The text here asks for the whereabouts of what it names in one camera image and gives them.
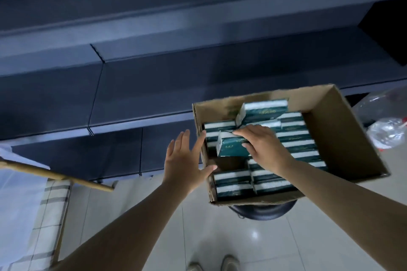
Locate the person's left hand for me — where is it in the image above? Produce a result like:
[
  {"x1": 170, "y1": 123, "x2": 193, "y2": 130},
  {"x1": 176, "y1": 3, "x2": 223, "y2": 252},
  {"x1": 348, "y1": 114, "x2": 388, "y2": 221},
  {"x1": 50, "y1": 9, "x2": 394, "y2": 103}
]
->
[{"x1": 162, "y1": 129, "x2": 218, "y2": 196}]

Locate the person's right hand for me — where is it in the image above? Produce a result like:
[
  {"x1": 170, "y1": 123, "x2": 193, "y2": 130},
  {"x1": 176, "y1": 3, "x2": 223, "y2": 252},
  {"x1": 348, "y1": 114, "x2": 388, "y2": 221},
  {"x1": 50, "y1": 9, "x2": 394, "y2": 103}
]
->
[{"x1": 232, "y1": 124, "x2": 297, "y2": 180}]

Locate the green tissue paper packet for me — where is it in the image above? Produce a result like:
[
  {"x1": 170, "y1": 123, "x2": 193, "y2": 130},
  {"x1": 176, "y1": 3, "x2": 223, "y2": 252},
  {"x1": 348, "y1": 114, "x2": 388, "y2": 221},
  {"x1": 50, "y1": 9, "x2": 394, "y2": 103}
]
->
[{"x1": 216, "y1": 131, "x2": 252, "y2": 157}]

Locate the person's right forearm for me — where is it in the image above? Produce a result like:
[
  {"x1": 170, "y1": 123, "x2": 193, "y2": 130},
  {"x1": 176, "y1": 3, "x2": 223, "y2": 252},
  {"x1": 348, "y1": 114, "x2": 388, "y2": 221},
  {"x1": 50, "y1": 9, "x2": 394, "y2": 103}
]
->
[{"x1": 276, "y1": 159, "x2": 407, "y2": 271}]

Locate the person's left forearm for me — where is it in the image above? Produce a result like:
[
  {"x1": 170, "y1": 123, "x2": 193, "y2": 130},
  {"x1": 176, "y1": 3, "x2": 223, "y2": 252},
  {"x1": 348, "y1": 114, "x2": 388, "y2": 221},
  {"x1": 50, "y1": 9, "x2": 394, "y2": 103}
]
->
[{"x1": 50, "y1": 182, "x2": 192, "y2": 271}]

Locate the stack of green packets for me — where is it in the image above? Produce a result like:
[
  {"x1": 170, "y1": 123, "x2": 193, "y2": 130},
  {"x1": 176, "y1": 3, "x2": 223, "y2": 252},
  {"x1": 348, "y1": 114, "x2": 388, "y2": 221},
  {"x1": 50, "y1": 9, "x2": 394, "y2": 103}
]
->
[{"x1": 202, "y1": 98, "x2": 328, "y2": 200}]

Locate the black round stool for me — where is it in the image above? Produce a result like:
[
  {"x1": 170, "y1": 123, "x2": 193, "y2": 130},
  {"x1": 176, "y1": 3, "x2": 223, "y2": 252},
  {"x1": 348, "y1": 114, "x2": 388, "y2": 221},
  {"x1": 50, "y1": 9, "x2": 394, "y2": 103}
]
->
[{"x1": 228, "y1": 199, "x2": 298, "y2": 221}]

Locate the dark grey shelving unit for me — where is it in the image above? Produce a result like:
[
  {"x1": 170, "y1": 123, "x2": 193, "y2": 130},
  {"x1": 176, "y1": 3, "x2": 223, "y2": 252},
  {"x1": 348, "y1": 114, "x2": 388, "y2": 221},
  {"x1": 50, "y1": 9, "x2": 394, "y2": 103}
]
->
[{"x1": 0, "y1": 0, "x2": 407, "y2": 183}]

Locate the brown cardboard box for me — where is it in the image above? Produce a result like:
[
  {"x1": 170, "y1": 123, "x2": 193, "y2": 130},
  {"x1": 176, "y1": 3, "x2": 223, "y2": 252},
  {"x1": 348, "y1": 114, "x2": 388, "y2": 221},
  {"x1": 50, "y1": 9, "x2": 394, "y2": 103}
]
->
[{"x1": 192, "y1": 84, "x2": 391, "y2": 206}]

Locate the person's right shoe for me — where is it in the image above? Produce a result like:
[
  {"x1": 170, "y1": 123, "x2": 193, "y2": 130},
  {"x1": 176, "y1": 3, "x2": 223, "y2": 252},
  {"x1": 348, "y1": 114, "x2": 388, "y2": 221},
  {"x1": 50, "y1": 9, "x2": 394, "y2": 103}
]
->
[{"x1": 221, "y1": 254, "x2": 241, "y2": 271}]

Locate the clear plastic bag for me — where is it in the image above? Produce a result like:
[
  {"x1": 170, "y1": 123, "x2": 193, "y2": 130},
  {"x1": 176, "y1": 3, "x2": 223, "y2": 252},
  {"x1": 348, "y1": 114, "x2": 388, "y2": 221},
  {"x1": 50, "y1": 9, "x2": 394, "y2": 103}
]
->
[{"x1": 351, "y1": 86, "x2": 407, "y2": 150}]

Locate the plaid seat cushion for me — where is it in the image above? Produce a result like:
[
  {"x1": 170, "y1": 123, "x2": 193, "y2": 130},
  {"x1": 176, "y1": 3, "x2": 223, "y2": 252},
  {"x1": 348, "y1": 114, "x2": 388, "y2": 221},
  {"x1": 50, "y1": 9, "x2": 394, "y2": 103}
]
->
[{"x1": 0, "y1": 178, "x2": 73, "y2": 271}]

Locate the white cloth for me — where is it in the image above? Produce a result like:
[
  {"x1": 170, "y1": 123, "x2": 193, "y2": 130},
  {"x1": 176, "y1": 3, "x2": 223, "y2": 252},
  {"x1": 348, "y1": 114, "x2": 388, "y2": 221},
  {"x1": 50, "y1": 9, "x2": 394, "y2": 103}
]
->
[{"x1": 0, "y1": 148, "x2": 51, "y2": 269}]

